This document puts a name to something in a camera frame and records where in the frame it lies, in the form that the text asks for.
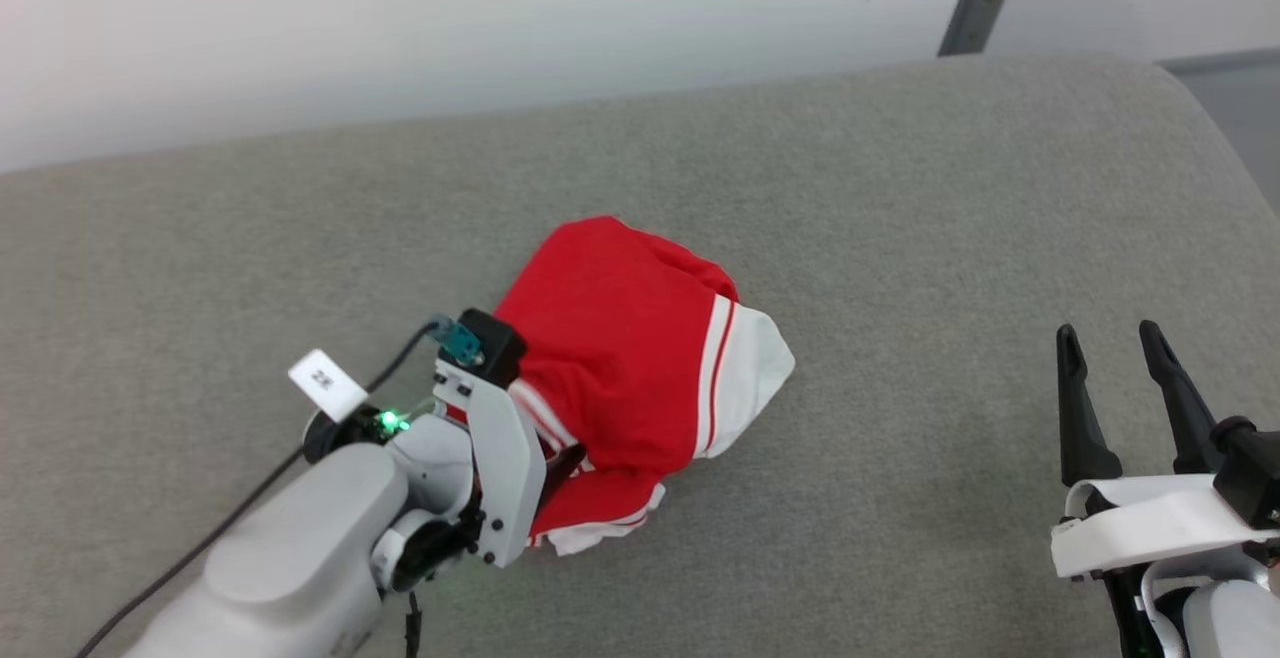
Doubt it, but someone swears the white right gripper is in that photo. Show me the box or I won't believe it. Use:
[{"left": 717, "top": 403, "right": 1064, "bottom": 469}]
[{"left": 1050, "top": 319, "right": 1280, "bottom": 579}]

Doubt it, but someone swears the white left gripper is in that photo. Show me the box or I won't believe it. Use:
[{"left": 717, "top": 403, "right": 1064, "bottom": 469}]
[{"left": 435, "top": 358, "right": 548, "bottom": 569}]

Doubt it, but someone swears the red basketball jersey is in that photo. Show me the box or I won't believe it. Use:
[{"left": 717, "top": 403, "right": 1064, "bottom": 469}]
[{"left": 447, "top": 216, "right": 797, "bottom": 557}]

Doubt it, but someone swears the white paper tag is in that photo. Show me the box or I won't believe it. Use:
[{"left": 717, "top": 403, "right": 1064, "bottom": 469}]
[{"left": 288, "top": 348, "right": 369, "bottom": 424}]

